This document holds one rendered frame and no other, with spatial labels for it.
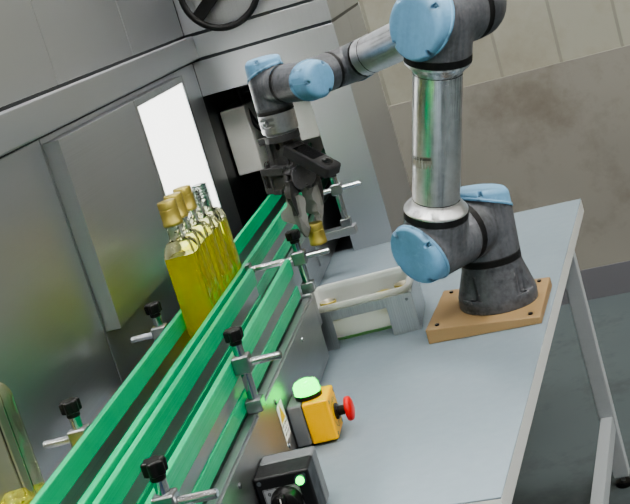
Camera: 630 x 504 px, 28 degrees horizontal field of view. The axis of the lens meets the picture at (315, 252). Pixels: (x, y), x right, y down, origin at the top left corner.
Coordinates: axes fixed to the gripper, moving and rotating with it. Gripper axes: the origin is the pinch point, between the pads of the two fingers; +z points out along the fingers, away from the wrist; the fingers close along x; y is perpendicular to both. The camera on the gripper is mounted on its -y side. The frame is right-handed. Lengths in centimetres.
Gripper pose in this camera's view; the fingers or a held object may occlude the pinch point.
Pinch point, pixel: (314, 227)
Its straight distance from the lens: 252.5
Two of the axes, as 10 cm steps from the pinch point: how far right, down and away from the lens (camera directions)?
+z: 2.5, 9.4, 2.4
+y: -7.5, 0.3, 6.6
